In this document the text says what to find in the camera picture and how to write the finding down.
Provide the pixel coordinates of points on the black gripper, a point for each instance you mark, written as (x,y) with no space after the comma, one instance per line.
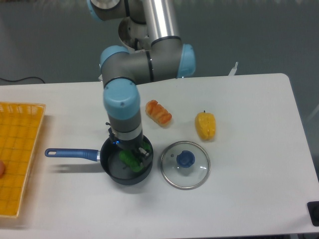
(132,141)

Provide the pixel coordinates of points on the green bell pepper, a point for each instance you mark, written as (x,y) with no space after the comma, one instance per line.
(129,159)

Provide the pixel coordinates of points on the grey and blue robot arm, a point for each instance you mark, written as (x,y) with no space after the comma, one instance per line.
(164,57)

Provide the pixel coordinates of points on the glass lid with blue knob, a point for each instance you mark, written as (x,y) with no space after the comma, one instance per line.
(185,165)

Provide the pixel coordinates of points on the orange bell pepper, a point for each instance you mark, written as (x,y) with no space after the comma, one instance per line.
(158,113)

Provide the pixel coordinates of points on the yellow bell pepper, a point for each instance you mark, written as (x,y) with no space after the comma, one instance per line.
(205,125)

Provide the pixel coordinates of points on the yellow woven basket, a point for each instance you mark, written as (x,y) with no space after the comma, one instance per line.
(20,124)

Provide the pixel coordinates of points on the dark pot with blue handle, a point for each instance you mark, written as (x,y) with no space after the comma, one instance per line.
(123,166)

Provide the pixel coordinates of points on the white bracket at table edge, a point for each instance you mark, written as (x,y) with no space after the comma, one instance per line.
(233,70)

